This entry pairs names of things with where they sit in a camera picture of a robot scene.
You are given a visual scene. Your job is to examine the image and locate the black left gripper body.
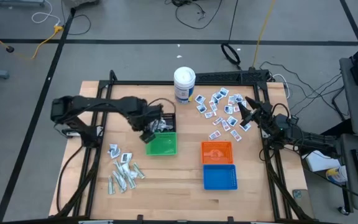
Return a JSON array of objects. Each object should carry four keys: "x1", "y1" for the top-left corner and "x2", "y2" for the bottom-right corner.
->
[{"x1": 128, "y1": 104, "x2": 163, "y2": 134}]

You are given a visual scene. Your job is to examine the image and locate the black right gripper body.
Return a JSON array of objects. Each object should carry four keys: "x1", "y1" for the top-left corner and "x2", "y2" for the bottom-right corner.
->
[{"x1": 253, "y1": 105, "x2": 276, "y2": 139}]

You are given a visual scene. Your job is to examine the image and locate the green plastic basket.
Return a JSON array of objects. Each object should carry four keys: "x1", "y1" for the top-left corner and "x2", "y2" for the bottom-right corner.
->
[{"x1": 145, "y1": 132, "x2": 178, "y2": 156}]

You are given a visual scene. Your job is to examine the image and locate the black plastic basket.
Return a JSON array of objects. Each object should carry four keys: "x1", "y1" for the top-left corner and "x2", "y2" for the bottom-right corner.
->
[{"x1": 154, "y1": 112, "x2": 177, "y2": 134}]

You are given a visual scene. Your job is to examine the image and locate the orange plastic basket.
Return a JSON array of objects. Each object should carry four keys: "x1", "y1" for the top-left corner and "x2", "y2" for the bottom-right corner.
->
[{"x1": 201, "y1": 141, "x2": 234, "y2": 166}]

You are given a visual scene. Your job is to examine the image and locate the Lysol disinfecting wipes canister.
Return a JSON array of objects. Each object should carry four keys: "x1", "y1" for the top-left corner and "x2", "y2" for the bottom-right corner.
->
[{"x1": 173, "y1": 66, "x2": 196, "y2": 105}]

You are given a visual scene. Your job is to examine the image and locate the blue plastic basket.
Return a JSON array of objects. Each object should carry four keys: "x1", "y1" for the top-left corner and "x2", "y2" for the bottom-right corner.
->
[{"x1": 203, "y1": 164, "x2": 239, "y2": 191}]

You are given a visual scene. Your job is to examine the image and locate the white box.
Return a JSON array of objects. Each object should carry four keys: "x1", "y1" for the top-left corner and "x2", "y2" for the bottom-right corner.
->
[{"x1": 305, "y1": 150, "x2": 341, "y2": 173}]

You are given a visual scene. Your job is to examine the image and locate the yellow blue wipes canister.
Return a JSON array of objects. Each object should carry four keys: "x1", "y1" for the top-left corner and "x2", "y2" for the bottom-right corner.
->
[{"x1": 325, "y1": 166, "x2": 349, "y2": 184}]

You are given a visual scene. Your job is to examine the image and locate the smartphone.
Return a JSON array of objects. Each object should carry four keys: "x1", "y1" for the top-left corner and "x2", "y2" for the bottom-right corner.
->
[{"x1": 292, "y1": 189, "x2": 315, "y2": 219}]

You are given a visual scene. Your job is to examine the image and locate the grey PC dolly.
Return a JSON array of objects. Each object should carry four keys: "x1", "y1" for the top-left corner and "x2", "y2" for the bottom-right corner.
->
[{"x1": 62, "y1": 0, "x2": 101, "y2": 9}]

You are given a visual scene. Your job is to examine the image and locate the grey furniture base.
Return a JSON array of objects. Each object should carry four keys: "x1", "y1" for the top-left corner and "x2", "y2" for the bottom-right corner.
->
[{"x1": 0, "y1": 0, "x2": 46, "y2": 7}]

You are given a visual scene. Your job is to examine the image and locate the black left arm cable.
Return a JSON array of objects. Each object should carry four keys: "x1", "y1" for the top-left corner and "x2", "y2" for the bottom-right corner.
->
[{"x1": 147, "y1": 97, "x2": 177, "y2": 116}]

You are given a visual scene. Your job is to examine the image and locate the black coiled cable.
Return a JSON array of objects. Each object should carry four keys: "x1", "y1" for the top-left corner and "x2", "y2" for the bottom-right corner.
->
[{"x1": 221, "y1": 0, "x2": 242, "y2": 71}]

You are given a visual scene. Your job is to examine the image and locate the black floor cables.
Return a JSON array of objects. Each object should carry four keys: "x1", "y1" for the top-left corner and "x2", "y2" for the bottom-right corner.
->
[{"x1": 259, "y1": 60, "x2": 349, "y2": 123}]

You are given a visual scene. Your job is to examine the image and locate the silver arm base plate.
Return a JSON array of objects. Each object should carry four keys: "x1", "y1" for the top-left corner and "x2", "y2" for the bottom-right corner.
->
[{"x1": 61, "y1": 124, "x2": 82, "y2": 139}]

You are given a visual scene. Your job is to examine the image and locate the black floor cable loop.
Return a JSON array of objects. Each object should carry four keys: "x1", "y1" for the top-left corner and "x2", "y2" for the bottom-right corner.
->
[{"x1": 61, "y1": 14, "x2": 92, "y2": 36}]

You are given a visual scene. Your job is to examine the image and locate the black floor cable bundle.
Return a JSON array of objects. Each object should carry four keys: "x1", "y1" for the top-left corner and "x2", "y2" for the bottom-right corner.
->
[{"x1": 165, "y1": 0, "x2": 224, "y2": 30}]

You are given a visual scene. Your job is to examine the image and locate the yellow extension cord plug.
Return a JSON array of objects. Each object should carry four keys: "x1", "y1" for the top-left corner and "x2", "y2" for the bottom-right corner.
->
[{"x1": 30, "y1": 24, "x2": 65, "y2": 60}]

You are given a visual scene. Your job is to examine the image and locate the white floor cable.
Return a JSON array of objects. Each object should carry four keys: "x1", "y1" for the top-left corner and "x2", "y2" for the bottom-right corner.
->
[{"x1": 31, "y1": 0, "x2": 61, "y2": 26}]

